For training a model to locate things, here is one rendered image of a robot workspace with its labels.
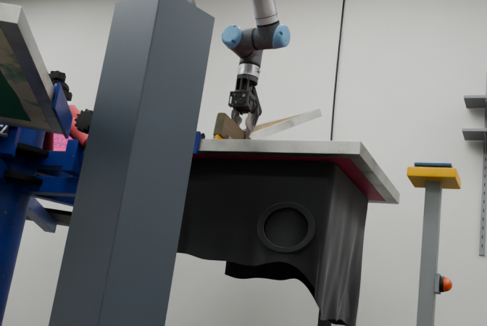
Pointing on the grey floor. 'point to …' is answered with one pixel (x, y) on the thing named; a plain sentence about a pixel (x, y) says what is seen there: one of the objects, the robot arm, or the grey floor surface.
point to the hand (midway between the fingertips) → (242, 136)
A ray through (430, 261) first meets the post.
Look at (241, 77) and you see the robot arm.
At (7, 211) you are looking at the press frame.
